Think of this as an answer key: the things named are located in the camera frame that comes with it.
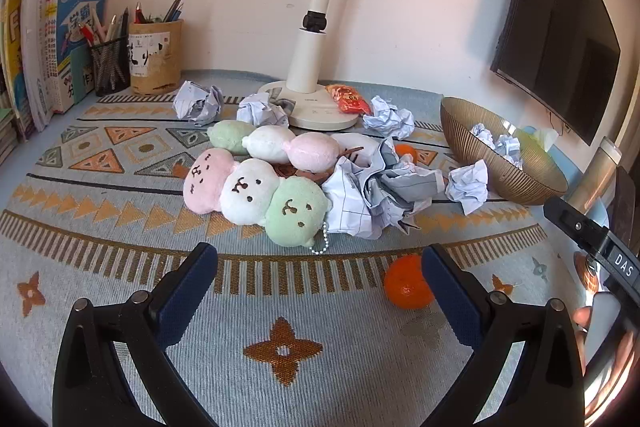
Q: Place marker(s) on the brown cardboard pen holder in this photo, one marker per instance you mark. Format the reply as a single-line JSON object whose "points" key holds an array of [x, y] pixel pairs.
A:
{"points": [[155, 62]]}

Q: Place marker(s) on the ribbed golden bowl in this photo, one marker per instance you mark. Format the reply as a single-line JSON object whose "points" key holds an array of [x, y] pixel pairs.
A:
{"points": [[500, 177]]}

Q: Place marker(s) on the plain dango plush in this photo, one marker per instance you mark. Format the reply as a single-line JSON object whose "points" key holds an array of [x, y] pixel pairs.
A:
{"points": [[265, 142]]}

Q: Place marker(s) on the bunch of dark pens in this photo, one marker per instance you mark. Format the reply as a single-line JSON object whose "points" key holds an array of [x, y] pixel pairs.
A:
{"points": [[172, 9]]}

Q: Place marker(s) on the blue cover book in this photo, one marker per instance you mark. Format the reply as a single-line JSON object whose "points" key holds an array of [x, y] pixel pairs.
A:
{"points": [[80, 22]]}

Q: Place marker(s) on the black monitor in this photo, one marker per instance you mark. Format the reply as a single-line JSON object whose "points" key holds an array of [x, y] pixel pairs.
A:
{"points": [[560, 32]]}

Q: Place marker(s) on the stack of flat books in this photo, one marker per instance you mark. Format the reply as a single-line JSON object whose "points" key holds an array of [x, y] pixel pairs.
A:
{"points": [[7, 132]]}

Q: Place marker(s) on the paper ball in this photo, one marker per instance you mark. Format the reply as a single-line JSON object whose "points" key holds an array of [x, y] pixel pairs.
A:
{"points": [[482, 135], [260, 109], [387, 117], [467, 187], [197, 102], [507, 149]]}

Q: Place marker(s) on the large paper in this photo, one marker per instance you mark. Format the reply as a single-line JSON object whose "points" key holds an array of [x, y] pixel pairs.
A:
{"points": [[370, 197]]}

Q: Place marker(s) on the black mesh pen holder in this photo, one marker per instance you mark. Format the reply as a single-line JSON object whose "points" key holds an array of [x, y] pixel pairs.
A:
{"points": [[110, 67]]}

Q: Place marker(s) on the red snack packet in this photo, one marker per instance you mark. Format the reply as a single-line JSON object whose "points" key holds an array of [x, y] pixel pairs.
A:
{"points": [[347, 99]]}

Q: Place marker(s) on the pale green tissue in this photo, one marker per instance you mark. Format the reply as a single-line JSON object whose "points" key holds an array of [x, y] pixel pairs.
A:
{"points": [[537, 138]]}

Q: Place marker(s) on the person's right hand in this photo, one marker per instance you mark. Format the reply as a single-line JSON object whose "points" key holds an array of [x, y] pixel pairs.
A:
{"points": [[581, 319]]}

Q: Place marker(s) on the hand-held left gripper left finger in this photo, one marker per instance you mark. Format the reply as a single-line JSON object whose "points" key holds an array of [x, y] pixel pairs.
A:
{"points": [[185, 297]]}

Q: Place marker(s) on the patterned woven mat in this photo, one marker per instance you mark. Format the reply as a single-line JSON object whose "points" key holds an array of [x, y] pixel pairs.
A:
{"points": [[125, 187]]}

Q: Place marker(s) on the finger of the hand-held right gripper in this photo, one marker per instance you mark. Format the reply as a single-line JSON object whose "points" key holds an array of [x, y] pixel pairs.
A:
{"points": [[575, 224]]}

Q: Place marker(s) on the metal tumbler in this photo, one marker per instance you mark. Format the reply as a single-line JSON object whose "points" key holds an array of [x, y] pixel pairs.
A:
{"points": [[597, 177]]}

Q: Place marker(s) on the dango plush with faces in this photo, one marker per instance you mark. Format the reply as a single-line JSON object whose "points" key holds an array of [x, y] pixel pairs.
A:
{"points": [[245, 192]]}

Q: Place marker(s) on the white desk lamp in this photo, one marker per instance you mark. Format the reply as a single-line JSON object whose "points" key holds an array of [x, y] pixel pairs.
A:
{"points": [[305, 57]]}

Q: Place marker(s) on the yellow cover book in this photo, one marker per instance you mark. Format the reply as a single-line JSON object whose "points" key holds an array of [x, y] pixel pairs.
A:
{"points": [[12, 47]]}

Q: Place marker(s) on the bunch of light pens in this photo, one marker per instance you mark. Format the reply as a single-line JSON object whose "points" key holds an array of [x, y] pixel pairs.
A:
{"points": [[86, 33]]}

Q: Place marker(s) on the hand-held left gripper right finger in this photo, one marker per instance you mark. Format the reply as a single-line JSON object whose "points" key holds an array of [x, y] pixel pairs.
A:
{"points": [[450, 297]]}

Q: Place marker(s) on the orange tangerine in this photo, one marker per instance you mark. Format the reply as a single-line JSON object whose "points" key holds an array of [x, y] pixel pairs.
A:
{"points": [[406, 152], [405, 284]]}

